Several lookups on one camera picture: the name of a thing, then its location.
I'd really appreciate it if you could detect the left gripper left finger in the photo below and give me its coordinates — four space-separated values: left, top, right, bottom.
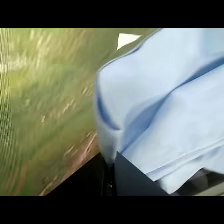
47 152 110 197

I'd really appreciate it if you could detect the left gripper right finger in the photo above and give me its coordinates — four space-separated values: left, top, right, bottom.
113 151 170 197

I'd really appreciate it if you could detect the light blue shirt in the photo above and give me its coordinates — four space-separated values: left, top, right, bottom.
94 27 224 195

